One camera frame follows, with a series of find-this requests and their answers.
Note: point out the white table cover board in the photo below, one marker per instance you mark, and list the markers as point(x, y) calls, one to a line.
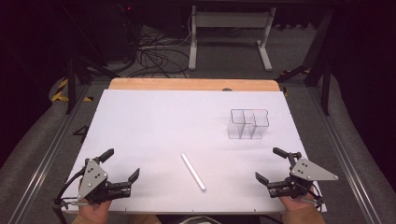
point(162, 124)

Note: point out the black metal stand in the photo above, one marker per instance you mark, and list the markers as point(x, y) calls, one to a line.
point(71, 84)
point(325, 81)

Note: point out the person's right hand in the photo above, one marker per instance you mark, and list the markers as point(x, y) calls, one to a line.
point(295, 204)

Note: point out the person's left hand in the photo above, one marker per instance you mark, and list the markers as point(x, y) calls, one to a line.
point(95, 211)

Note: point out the yellow black hazard tape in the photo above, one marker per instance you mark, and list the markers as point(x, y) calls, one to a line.
point(60, 93)

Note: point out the clear plastic organizer box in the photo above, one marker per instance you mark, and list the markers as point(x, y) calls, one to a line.
point(247, 124)

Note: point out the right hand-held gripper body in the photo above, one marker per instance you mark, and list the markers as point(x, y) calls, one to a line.
point(306, 171)

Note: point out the white metal desk frame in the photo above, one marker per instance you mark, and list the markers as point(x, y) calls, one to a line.
point(230, 20)

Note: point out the white pen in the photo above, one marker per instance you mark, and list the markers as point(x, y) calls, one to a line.
point(193, 172)

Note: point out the aluminium floor rail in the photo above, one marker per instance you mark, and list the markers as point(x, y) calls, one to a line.
point(46, 158)
point(342, 158)

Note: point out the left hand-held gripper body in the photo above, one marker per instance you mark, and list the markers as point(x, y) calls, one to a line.
point(92, 174)

